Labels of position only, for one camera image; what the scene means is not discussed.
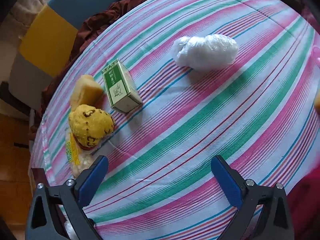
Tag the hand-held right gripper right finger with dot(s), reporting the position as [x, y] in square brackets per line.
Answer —
[226, 180]

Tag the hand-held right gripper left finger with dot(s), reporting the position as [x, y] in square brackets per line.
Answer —
[91, 180]

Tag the yellow cracker packet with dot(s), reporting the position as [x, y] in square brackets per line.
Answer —
[73, 152]

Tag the yellow plush toy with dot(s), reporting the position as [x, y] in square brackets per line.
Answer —
[90, 126]

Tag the yellow sponge block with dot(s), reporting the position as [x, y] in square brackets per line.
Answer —
[85, 90]

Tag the green and white box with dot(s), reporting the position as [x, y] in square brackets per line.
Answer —
[118, 87]

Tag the large white plastic bag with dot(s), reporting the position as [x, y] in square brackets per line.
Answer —
[207, 52]

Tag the striped tablecloth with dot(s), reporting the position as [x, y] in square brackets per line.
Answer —
[200, 120]

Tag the red garment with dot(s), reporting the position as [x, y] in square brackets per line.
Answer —
[306, 205]

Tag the dark red cloth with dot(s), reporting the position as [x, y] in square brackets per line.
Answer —
[95, 27]

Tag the grey yellow blue chair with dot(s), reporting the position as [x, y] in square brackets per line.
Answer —
[62, 22]

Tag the beige patterned curtain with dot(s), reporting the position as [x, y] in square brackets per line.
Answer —
[27, 7]

